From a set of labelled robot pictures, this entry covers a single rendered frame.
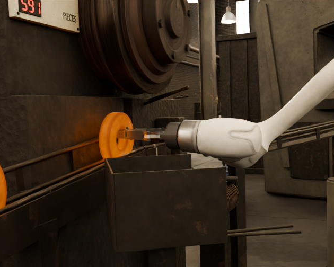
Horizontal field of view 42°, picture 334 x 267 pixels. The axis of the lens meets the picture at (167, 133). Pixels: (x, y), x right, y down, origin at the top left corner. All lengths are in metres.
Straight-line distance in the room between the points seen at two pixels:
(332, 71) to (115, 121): 0.58
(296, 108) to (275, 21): 2.99
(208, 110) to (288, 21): 6.45
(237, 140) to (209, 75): 9.27
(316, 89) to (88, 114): 0.63
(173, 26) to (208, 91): 8.98
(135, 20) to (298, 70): 2.86
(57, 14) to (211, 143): 0.55
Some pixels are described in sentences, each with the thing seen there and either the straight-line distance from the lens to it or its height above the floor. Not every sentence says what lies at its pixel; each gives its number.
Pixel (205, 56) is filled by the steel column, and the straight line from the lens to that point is 10.41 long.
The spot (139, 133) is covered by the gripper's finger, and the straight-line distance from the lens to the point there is 1.19.
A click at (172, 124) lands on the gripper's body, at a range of 1.18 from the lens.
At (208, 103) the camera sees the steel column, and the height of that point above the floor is 0.98.
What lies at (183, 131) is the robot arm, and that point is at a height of 0.77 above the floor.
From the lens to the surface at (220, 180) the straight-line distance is 0.79.
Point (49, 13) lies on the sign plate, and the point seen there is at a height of 1.09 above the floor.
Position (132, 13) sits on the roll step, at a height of 1.10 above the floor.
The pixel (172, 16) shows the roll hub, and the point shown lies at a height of 1.11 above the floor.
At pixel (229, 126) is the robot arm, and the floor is 0.78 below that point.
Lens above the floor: 0.82
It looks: 3 degrees down
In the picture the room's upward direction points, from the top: 2 degrees counter-clockwise
